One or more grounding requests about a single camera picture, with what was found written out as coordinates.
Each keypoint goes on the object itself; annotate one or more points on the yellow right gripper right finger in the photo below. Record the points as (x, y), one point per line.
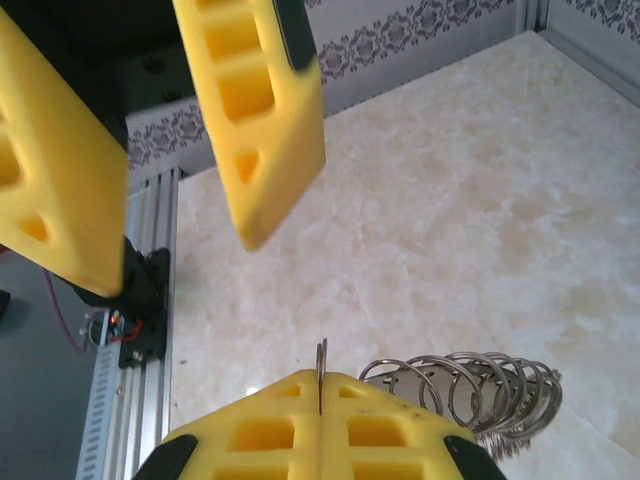
(390, 440)

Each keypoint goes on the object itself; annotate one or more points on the aluminium mounting rail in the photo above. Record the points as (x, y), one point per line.
(150, 215)

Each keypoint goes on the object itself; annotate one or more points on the aluminium frame post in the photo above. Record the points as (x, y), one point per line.
(537, 12)

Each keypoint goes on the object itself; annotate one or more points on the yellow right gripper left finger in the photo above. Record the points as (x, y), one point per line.
(260, 440)

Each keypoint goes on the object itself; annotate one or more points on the metal band with small keyrings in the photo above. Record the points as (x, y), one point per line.
(500, 395)

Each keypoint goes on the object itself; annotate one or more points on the long aluminium table edge rail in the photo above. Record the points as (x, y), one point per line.
(590, 65)

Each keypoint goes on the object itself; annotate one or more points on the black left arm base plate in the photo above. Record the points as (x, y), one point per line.
(145, 345)

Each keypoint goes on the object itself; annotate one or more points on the grey metal sheet panel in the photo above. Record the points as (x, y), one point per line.
(35, 400)

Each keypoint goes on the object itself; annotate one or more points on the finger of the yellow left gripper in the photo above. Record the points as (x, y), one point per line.
(285, 150)
(75, 200)

